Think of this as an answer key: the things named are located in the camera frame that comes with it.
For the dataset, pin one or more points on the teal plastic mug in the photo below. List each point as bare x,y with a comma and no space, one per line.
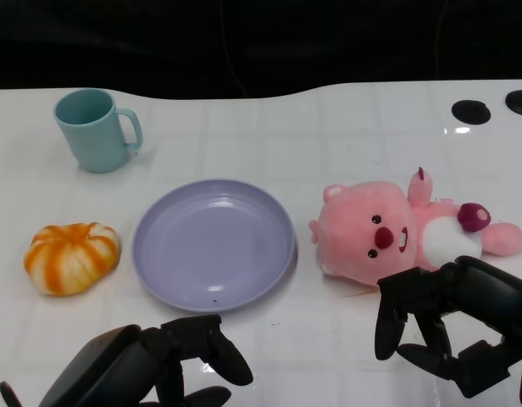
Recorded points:
96,135

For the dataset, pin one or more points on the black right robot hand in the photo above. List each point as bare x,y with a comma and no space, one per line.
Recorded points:
485,297

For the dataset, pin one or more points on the lilac round plate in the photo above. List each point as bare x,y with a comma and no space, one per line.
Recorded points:
214,246

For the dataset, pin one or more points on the pink plush beaver doll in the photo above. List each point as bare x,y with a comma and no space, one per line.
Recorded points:
354,220

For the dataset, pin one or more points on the orange white striped pumpkin toy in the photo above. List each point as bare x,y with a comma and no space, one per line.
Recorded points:
70,258

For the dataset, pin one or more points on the black round table grommet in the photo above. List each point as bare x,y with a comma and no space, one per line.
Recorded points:
520,102
470,112

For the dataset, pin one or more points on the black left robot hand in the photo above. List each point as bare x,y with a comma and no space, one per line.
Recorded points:
112,364

